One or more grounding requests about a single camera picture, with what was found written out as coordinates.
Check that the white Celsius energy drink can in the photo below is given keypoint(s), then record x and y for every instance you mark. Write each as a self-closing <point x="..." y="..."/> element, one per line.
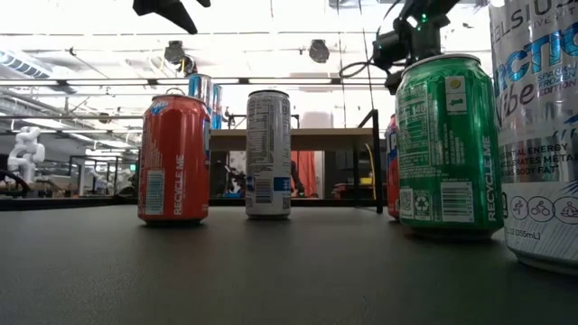
<point x="268" y="153"/>
<point x="537" y="135"/>

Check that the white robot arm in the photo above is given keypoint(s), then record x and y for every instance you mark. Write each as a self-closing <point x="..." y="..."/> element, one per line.
<point x="27" y="153"/>

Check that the small wooden shelf black legs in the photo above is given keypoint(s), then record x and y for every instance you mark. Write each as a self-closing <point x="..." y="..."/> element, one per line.
<point x="334" y="137"/>

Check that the green soda can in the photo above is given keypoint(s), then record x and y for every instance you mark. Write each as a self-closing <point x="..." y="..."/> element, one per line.
<point x="447" y="149"/>

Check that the red soda can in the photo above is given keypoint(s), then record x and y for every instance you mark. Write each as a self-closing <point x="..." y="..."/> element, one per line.
<point x="392" y="171"/>
<point x="174" y="158"/>

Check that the orange hanging cloth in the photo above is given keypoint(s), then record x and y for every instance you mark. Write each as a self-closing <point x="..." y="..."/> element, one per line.
<point x="307" y="171"/>

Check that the black table mat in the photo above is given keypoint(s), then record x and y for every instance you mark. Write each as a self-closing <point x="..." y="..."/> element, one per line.
<point x="135" y="280"/>

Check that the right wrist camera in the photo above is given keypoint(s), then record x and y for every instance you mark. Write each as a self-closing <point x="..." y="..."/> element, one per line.
<point x="390" y="47"/>

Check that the black ceiling camera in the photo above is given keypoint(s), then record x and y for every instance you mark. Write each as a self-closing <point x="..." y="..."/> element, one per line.
<point x="319" y="50"/>
<point x="174" y="52"/>

